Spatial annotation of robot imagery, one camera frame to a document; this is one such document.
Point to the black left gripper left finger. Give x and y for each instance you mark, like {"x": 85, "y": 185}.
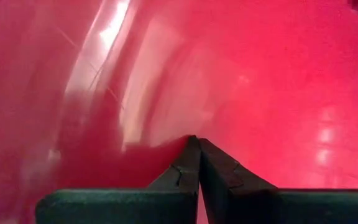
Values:
{"x": 120, "y": 207}

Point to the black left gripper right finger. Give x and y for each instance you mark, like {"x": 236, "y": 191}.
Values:
{"x": 275, "y": 207}

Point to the large red plastic bin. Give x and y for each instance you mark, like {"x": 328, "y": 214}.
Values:
{"x": 259, "y": 77}

